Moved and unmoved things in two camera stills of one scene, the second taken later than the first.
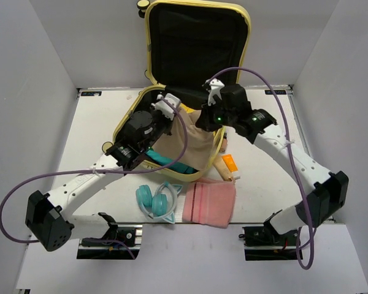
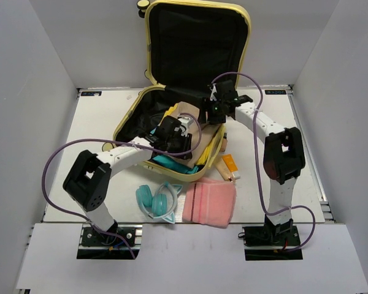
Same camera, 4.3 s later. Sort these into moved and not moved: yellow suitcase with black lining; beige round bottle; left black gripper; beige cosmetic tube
Moved: left black gripper
Not moved: yellow suitcase with black lining; beige round bottle; beige cosmetic tube
